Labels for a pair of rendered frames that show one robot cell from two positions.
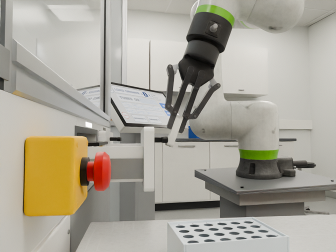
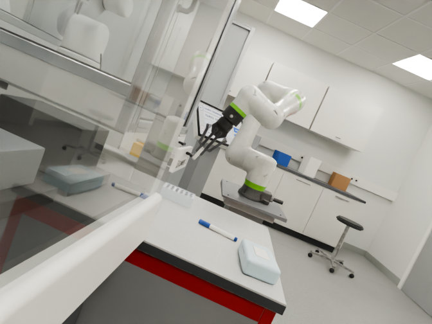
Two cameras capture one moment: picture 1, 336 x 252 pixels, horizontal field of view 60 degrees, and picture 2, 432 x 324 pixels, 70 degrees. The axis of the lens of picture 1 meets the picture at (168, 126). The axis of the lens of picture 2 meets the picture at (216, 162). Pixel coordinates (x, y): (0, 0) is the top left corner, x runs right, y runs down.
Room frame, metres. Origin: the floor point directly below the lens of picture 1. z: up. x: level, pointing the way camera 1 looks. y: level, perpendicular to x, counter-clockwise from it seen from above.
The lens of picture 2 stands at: (-0.76, -0.35, 1.08)
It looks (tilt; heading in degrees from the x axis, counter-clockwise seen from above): 6 degrees down; 10
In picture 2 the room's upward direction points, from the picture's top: 23 degrees clockwise
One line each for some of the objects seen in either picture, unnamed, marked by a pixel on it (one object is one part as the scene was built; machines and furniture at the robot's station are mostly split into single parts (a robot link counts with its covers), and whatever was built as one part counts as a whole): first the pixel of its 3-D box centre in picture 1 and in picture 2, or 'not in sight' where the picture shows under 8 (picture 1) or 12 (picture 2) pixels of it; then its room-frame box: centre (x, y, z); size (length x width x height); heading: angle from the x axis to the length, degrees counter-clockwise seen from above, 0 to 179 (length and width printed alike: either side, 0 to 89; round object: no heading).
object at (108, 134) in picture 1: (107, 149); (175, 146); (0.93, 0.20, 0.87); 0.29 x 0.02 x 0.11; 6
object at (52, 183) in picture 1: (62, 171); not in sight; (0.30, 0.11, 0.88); 0.07 x 0.05 x 0.07; 6
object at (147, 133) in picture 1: (145, 154); (182, 158); (0.63, 0.05, 0.87); 0.29 x 0.02 x 0.11; 6
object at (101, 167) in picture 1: (95, 171); not in sight; (0.30, 0.07, 0.88); 0.04 x 0.03 x 0.04; 6
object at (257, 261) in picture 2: not in sight; (258, 260); (0.10, -0.42, 0.78); 0.15 x 0.10 x 0.04; 13
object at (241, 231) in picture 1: (223, 244); (177, 195); (0.36, -0.07, 0.78); 0.12 x 0.08 x 0.04; 102
